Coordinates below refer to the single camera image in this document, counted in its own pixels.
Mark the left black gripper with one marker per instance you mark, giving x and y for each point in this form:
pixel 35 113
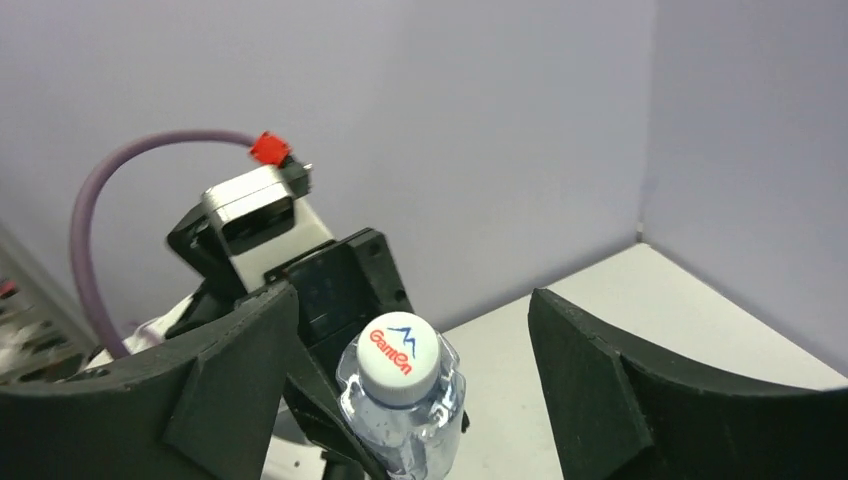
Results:
pixel 341 287

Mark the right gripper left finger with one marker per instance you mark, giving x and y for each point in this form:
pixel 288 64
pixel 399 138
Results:
pixel 199 406

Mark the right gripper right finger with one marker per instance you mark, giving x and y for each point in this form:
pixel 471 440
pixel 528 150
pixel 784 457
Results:
pixel 622 407

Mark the white Ganten bottle cap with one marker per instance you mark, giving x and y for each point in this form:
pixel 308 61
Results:
pixel 398 356

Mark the small clear water bottle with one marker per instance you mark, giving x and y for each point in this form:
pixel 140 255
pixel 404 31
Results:
pixel 418 441

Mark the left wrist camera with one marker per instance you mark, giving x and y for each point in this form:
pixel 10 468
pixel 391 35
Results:
pixel 262 217

